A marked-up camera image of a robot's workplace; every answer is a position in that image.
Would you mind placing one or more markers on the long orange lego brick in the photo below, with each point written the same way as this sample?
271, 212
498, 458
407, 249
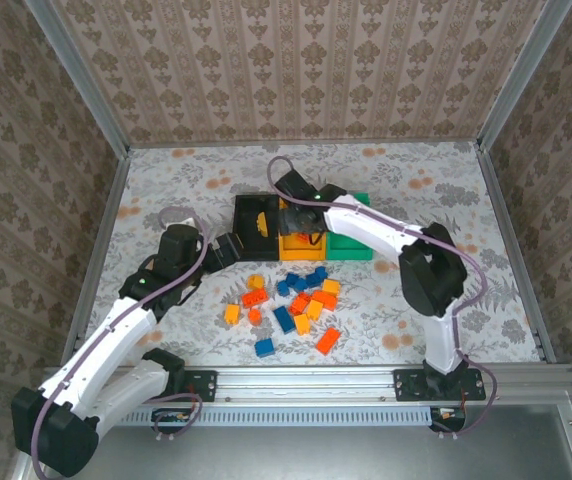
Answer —
328, 341
254, 298
326, 300

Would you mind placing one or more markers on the small orange lego brick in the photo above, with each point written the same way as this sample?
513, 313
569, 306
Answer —
254, 315

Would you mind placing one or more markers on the long blue lego brick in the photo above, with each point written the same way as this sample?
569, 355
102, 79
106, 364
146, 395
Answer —
283, 319

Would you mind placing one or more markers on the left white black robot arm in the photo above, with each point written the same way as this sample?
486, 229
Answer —
116, 331

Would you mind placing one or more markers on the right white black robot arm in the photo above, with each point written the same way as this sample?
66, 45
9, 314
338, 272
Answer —
366, 225

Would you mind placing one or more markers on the black plastic bin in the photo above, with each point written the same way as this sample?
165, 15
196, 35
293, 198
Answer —
246, 250

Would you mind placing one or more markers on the yellow plastic bin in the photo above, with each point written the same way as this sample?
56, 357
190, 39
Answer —
296, 252

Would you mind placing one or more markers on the rounded yellow lego brick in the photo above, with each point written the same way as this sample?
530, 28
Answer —
255, 281

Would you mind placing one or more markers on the green plastic bin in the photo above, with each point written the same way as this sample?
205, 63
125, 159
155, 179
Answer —
351, 247

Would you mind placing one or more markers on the floral patterned table cover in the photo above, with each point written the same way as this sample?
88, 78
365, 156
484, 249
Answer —
416, 165

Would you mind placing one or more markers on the grey metal sheet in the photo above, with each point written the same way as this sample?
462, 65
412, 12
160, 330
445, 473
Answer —
316, 455

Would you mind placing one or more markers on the aluminium side rail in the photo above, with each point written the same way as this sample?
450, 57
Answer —
98, 250
514, 250

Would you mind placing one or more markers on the long aluminium base rail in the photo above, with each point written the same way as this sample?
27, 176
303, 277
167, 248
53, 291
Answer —
316, 382

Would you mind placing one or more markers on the aluminium frame post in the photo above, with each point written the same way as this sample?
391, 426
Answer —
522, 75
86, 85

